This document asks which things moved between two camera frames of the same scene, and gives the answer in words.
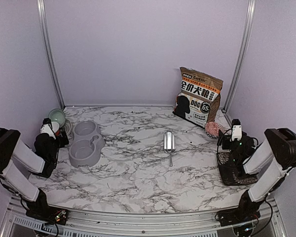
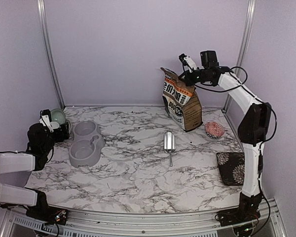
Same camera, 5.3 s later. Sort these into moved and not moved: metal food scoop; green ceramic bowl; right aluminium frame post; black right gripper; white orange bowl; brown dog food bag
Moved: brown dog food bag; black right gripper
Not moved: right aluminium frame post; green ceramic bowl; metal food scoop; white orange bowl
